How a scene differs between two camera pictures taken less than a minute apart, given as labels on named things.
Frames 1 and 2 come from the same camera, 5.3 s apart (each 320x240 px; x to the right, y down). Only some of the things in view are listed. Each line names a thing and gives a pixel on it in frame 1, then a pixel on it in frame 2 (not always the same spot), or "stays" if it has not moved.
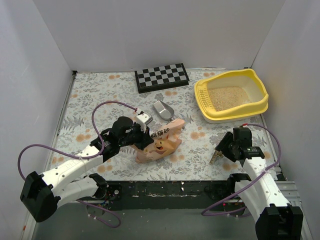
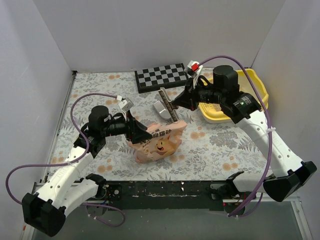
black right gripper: x=223 y=144 → x=189 y=92
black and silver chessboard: x=161 y=78 stays
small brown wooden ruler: x=217 y=153 → x=171 y=113
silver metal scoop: x=164 y=111 stays
